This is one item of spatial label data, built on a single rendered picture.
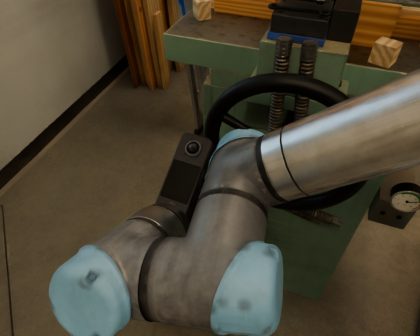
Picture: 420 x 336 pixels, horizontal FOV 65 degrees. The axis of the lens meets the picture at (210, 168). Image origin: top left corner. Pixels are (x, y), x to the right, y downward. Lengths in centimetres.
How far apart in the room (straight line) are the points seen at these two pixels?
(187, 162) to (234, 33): 39
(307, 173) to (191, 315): 15
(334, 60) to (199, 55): 29
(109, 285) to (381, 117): 25
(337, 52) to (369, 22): 19
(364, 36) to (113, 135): 150
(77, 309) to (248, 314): 14
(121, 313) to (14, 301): 119
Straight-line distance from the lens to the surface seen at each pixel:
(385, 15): 74
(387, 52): 69
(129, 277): 30
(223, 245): 28
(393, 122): 29
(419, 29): 83
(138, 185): 164
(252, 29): 78
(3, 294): 151
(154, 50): 220
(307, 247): 108
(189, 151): 44
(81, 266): 29
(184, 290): 28
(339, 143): 30
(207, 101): 79
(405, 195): 79
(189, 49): 75
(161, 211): 39
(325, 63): 58
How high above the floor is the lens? 119
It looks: 45 degrees down
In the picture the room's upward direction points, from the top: straight up
